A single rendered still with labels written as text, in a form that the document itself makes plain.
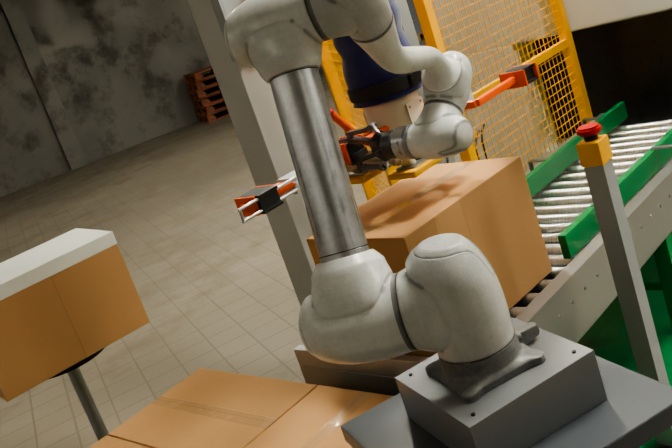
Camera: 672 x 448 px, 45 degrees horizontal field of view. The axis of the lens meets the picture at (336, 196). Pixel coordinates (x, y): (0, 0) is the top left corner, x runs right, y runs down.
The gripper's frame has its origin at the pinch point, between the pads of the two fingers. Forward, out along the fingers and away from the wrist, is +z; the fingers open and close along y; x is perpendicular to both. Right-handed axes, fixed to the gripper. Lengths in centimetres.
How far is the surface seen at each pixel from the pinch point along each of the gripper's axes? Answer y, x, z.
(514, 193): 34, 46, -19
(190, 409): 65, -40, 61
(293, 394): 65, -26, 27
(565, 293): 63, 36, -34
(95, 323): 46, -23, 132
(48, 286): 25, -33, 134
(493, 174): 24.4, 39.0, -18.8
